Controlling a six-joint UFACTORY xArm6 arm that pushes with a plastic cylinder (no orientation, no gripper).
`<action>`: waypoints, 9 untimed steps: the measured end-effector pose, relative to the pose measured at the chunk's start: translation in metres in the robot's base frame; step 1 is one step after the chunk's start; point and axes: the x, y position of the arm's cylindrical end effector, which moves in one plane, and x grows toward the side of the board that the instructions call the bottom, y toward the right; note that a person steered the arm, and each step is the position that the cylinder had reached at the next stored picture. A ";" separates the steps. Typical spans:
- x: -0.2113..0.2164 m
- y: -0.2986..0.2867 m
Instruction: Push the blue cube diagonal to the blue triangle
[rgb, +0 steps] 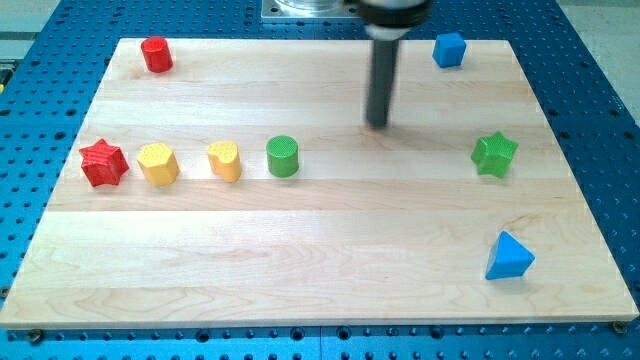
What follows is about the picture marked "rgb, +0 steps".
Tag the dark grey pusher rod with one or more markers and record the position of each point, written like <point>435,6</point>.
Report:
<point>384,57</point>

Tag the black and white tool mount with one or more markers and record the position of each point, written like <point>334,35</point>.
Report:
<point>389,20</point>

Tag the blue cube block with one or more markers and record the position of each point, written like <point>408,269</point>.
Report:
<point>449,50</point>

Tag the blue triangle block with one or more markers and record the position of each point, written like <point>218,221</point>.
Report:
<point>508,258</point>

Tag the green cylinder block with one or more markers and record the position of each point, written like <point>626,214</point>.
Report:
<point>282,156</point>

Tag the green star block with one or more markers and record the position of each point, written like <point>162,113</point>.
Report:
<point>493,154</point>

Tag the light wooden board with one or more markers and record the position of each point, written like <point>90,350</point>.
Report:
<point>390,227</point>

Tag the yellow heart block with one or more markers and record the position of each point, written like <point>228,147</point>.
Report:
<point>224,160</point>

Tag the red cylinder block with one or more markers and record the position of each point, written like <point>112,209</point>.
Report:
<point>156,54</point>

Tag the yellow hexagon block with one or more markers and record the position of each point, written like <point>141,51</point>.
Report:
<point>158,164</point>

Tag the red star block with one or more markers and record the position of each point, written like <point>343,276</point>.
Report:
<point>103,164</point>

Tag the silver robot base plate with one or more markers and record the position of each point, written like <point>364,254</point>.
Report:
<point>305,9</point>

